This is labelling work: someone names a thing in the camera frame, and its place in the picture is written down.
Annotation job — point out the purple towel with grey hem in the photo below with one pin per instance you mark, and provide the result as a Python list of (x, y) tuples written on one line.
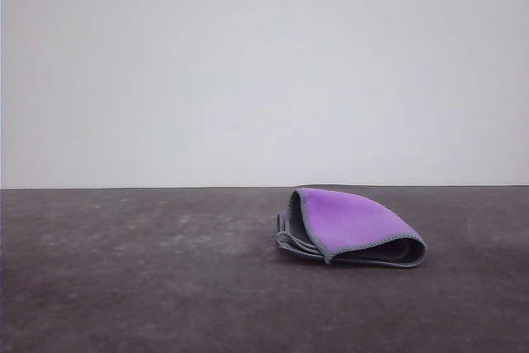
[(351, 220)]

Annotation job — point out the grey table cloth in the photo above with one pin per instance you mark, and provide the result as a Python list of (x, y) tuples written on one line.
[(124, 287)]

